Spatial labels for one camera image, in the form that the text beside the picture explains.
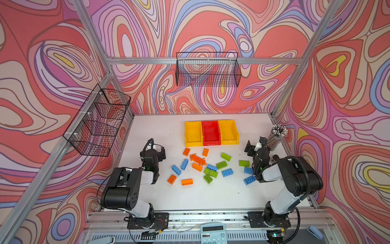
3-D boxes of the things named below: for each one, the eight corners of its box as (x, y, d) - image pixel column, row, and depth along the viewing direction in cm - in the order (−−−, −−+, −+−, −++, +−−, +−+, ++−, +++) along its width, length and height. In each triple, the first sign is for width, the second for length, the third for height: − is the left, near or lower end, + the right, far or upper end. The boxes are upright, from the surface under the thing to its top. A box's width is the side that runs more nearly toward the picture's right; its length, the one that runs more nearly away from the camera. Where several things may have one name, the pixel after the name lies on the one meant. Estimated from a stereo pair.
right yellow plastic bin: (220, 146, 103) (221, 140, 98) (218, 125, 114) (219, 120, 109) (238, 146, 102) (240, 140, 98) (234, 125, 114) (235, 120, 109)
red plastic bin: (202, 147, 102) (202, 140, 96) (201, 127, 113) (202, 120, 107) (219, 147, 102) (221, 140, 96) (217, 127, 113) (218, 120, 107)
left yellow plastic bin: (184, 147, 102) (183, 142, 97) (185, 126, 114) (185, 121, 109) (202, 147, 102) (202, 142, 97) (201, 126, 114) (202, 121, 109)
